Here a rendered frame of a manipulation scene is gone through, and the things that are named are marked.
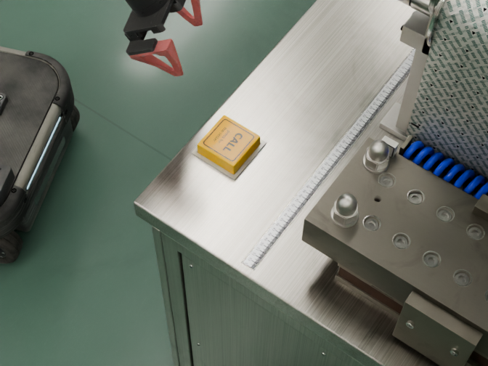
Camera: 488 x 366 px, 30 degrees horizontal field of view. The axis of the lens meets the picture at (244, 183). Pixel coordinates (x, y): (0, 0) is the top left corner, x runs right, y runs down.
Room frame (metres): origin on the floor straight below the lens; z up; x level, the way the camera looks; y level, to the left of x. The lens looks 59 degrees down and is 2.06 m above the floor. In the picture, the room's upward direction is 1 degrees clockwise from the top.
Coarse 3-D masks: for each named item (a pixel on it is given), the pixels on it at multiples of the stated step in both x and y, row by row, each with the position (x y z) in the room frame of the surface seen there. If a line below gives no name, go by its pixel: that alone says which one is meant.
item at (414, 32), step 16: (416, 0) 0.82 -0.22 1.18; (416, 16) 0.84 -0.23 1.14; (432, 16) 0.80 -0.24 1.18; (416, 32) 0.81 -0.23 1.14; (416, 48) 0.80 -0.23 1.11; (416, 64) 0.81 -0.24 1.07; (416, 80) 0.80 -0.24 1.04; (416, 96) 0.80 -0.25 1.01; (400, 112) 0.81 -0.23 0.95; (384, 128) 0.81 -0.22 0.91; (400, 128) 0.81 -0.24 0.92
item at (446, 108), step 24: (432, 72) 0.71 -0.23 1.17; (456, 72) 0.70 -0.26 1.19; (432, 96) 0.71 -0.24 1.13; (456, 96) 0.69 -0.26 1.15; (480, 96) 0.68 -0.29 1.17; (432, 120) 0.70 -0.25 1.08; (456, 120) 0.69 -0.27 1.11; (480, 120) 0.67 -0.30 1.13; (432, 144) 0.70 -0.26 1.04; (456, 144) 0.68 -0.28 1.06; (480, 144) 0.66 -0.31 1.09; (480, 168) 0.66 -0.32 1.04
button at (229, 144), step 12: (228, 120) 0.81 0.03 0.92; (216, 132) 0.79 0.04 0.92; (228, 132) 0.79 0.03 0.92; (240, 132) 0.79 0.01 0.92; (252, 132) 0.79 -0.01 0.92; (204, 144) 0.77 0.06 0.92; (216, 144) 0.77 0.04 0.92; (228, 144) 0.77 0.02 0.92; (240, 144) 0.77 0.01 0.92; (252, 144) 0.77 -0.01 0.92; (204, 156) 0.76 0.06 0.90; (216, 156) 0.74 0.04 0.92; (228, 156) 0.74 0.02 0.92; (240, 156) 0.74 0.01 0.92; (228, 168) 0.73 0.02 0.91
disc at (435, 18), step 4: (440, 0) 0.72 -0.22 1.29; (444, 0) 0.72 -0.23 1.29; (440, 4) 0.72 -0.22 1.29; (436, 8) 0.72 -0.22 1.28; (440, 8) 0.72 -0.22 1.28; (436, 12) 0.72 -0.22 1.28; (440, 12) 0.72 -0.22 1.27; (436, 16) 0.71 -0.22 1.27; (432, 20) 0.71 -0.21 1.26; (436, 20) 0.72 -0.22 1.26; (432, 24) 0.71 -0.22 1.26; (436, 24) 0.72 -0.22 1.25; (428, 28) 0.71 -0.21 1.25; (432, 28) 0.71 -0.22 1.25; (428, 32) 0.71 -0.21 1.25; (432, 32) 0.71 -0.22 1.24; (428, 36) 0.71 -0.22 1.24; (432, 36) 0.72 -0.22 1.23; (428, 40) 0.71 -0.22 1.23; (428, 44) 0.72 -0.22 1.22
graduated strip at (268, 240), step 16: (400, 80) 0.91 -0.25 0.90; (384, 96) 0.88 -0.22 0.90; (368, 112) 0.85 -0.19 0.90; (352, 128) 0.82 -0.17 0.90; (336, 144) 0.79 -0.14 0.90; (352, 144) 0.79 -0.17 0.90; (336, 160) 0.75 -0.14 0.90; (320, 176) 0.73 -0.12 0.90; (304, 192) 0.70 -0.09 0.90; (288, 208) 0.67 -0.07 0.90; (272, 224) 0.64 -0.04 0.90; (288, 224) 0.64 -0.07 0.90; (272, 240) 0.62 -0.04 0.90; (256, 256) 0.59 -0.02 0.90
